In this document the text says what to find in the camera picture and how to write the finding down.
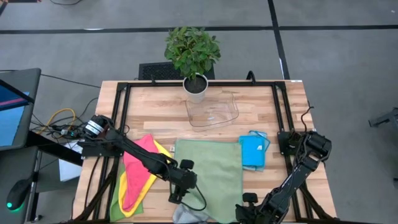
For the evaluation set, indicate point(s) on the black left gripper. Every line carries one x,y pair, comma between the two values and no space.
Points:
183,182

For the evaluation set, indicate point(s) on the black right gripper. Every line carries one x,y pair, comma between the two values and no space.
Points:
248,214

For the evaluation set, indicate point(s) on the pale green towel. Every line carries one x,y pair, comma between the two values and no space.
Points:
214,174

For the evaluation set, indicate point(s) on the grey side desk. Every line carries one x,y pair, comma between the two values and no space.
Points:
18,168

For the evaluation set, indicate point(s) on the black desk support beam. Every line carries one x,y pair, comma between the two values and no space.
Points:
53,149

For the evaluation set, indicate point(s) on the white label blue logo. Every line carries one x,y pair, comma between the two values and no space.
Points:
260,147

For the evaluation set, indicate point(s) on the grey monitor blue screen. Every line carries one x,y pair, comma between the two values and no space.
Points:
12,124

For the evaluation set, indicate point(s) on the black computer mouse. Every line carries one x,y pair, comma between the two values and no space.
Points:
18,193

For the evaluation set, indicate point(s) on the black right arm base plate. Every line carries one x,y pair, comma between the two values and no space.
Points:
286,143

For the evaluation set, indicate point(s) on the light blue teal-edged towel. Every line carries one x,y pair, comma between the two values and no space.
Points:
264,137

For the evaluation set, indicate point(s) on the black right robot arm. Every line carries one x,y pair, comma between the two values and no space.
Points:
298,174

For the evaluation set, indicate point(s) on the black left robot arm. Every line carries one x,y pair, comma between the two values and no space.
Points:
133,149

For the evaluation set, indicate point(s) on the green leafy plant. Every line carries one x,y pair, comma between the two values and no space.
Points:
191,49

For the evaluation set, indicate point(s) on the yellow towel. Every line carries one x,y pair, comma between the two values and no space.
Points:
146,189

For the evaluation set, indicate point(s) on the bright green towel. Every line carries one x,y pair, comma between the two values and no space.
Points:
114,202

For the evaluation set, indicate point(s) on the pink towel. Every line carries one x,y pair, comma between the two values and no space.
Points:
136,174

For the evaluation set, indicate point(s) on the white plant pot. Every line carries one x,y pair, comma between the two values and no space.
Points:
195,96

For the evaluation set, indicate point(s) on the grey chair base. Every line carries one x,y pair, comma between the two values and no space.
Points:
387,118

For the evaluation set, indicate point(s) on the clear plastic bin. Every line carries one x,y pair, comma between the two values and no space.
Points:
214,113

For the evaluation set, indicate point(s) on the black floor grille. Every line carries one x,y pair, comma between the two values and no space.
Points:
155,71

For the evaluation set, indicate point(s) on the white paper sheet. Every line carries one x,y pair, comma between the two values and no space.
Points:
68,172

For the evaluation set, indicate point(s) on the grey waffle towel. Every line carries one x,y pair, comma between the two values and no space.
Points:
186,216

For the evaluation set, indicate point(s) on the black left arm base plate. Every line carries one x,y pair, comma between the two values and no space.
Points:
99,151

